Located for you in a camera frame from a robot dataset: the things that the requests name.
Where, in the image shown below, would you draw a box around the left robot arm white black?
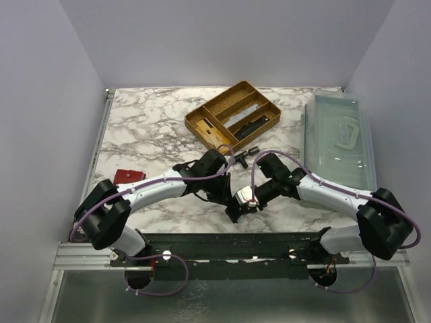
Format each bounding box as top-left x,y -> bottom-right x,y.
70,149 -> 234,257

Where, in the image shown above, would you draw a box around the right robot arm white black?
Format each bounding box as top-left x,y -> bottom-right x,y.
226,150 -> 418,260

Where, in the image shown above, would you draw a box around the yellow cards in tray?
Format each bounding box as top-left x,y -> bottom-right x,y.
196,118 -> 230,148

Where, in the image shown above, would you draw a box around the black cards in tray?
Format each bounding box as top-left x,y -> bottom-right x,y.
234,116 -> 269,141

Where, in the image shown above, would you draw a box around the grey cards in tray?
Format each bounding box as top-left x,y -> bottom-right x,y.
224,104 -> 260,128

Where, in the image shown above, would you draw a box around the red leather card holder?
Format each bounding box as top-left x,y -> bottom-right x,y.
113,169 -> 146,185

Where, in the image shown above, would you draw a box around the black T-shaped pipe fitting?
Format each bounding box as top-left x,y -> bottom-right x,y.
234,146 -> 260,169

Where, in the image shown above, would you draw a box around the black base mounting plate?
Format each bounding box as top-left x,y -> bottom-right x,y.
110,233 -> 349,281

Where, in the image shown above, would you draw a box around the brown woven organizer tray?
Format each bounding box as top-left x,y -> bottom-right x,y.
185,81 -> 281,152

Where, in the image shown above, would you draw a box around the clear plastic storage box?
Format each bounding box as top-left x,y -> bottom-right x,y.
300,89 -> 377,191

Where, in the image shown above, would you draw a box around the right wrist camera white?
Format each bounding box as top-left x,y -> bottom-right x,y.
234,186 -> 259,207

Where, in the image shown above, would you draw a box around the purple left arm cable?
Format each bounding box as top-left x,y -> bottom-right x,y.
69,144 -> 236,297

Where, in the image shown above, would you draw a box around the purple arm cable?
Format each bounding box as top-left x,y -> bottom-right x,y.
69,144 -> 236,297
251,150 -> 424,294

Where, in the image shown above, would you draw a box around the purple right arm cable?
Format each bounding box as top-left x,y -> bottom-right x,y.
251,150 -> 424,294

